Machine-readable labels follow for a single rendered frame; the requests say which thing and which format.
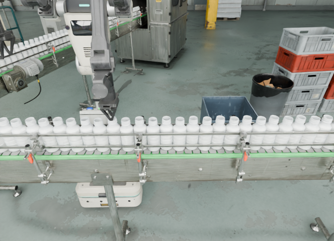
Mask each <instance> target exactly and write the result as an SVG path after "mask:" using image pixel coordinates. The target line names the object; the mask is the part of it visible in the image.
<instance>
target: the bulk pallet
mask: <svg viewBox="0 0 334 241"><path fill-rule="evenodd" d="M241 4H242V0H219V1H218V10H217V18H223V19H217V20H239V19H240V14H241V9H242V8H241ZM227 18H235V19H227Z"/></svg>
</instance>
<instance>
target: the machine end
mask: <svg viewBox="0 0 334 241"><path fill-rule="evenodd" d="M132 3H133V8H134V7H139V8H141V7H145V6H147V7H146V8H147V19H148V23H147V24H145V25H143V26H141V27H139V28H137V29H135V31H134V32H132V39H133V51H134V60H144V61H153V62H162V63H166V65H165V66H164V68H169V66H168V65H167V63H169V62H170V61H171V60H172V59H173V58H177V56H176V54H177V53H178V52H179V51H180V50H184V49H183V46H184V45H185V43H186V22H187V15H188V14H189V12H187V6H188V3H187V0H132ZM115 45H116V50H115V52H116V53H117V57H118V58H121V61H120V63H124V62H125V61H124V60H123V58H125V59H132V55H131V44H130V33H127V34H126V35H124V36H122V37H120V38H118V39H116V40H115Z"/></svg>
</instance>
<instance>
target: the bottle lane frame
mask: <svg viewBox="0 0 334 241"><path fill-rule="evenodd" d="M242 155H243V153H242V152H241V153H234V152H233V153H226V152H225V153H224V154H219V153H218V152H217V151H216V154H210V153H209V151H208V153H207V154H202V153H201V151H200V153H199V154H194V153H193V152H192V153H191V154H185V152H183V154H177V153H176V152H175V154H169V153H168V152H167V154H161V153H160V152H159V154H152V152H151V154H144V152H143V154H142V155H141V160H142V171H143V168H144V165H143V161H147V166H146V167H147V168H148V172H146V177H145V179H146V182H166V181H236V177H237V169H238V166H240V164H239V162H240V160H241V159H242ZM34 156H35V158H36V160H37V162H38V164H39V167H40V169H41V171H42V172H45V170H46V168H47V166H46V164H45V161H49V163H50V167H49V168H51V169H52V170H53V173H52V174H51V176H50V178H49V183H82V182H92V178H91V174H92V173H93V172H108V173H110V174H111V175H112V180H113V182H140V177H139V168H138V161H137V159H136V154H129V155H128V154H127V152H126V154H125V155H120V154H119V153H118V154H117V155H111V152H110V154H108V155H103V154H102V153H101V154H100V155H95V154H94V153H93V154H92V155H86V153H85V154H84V155H78V153H77V154H76V155H69V153H68V155H61V153H60V154H59V155H53V153H52V154H51V155H44V154H43V155H36V154H35V155H34ZM250 156H251V157H250V158H247V160H246V161H245V163H244V167H243V171H244V172H245V174H244V176H243V181H251V180H330V176H332V174H331V170H330V167H331V166H332V165H334V163H333V162H334V152H331V151H330V152H323V151H322V153H317V152H315V151H314V152H313V153H308V152H307V151H306V152H305V153H300V152H297V153H292V152H289V153H283V151H282V152H281V153H275V152H274V151H273V153H267V152H266V151H265V153H259V152H258V151H257V153H250ZM24 157H25V156H20V155H19V154H18V155H17V156H11V154H10V155H9V156H3V155H1V156H0V183H41V179H40V178H38V173H37V170H36V168H35V166H34V164H33V163H30V162H29V160H28V158H27V159H26V160H23V158H24Z"/></svg>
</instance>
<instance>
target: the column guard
mask: <svg viewBox="0 0 334 241"><path fill-rule="evenodd" d="M218 1H219V0H207V7H206V20H205V27H204V28H205V29H216V28H215V27H216V19H217V10H218Z"/></svg>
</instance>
